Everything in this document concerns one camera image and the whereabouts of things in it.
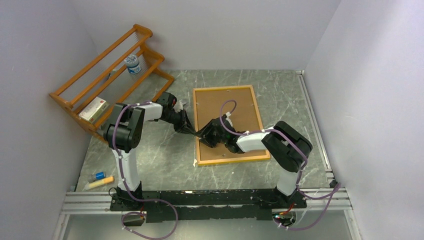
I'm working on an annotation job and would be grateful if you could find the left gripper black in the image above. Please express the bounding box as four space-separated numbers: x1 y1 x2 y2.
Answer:
162 109 196 136

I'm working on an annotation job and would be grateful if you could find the yellow wooden picture frame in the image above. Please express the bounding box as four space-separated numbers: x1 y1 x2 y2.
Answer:
192 84 272 167

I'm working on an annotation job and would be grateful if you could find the brown cardboard backing board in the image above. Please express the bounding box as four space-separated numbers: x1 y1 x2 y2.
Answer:
196 88 269 163

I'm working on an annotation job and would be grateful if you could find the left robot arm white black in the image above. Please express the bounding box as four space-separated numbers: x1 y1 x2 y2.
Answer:
103 92 196 210

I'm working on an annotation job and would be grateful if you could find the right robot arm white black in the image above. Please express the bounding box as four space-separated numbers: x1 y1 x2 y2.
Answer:
195 112 313 208

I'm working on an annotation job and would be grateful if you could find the orange wooden shelf rack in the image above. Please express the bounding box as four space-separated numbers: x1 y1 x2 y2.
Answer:
49 24 175 141

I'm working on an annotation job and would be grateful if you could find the white blue lidded jar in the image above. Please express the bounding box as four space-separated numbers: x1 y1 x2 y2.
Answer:
123 54 141 75

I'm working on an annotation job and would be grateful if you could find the yellow glue stick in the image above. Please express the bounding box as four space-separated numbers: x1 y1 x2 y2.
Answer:
83 176 115 190

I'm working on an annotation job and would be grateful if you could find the white red cardboard box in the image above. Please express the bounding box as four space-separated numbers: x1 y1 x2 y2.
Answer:
78 96 109 124

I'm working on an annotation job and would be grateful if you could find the blue capped small tube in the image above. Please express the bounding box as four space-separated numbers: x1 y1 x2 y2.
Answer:
87 171 106 183

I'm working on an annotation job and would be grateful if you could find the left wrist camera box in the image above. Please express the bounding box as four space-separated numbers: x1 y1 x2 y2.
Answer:
173 100 187 113

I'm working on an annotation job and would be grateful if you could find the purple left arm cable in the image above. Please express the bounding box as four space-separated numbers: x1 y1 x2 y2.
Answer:
110 100 178 240

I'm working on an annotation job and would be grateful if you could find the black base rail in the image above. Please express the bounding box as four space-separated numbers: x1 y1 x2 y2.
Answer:
109 188 307 223

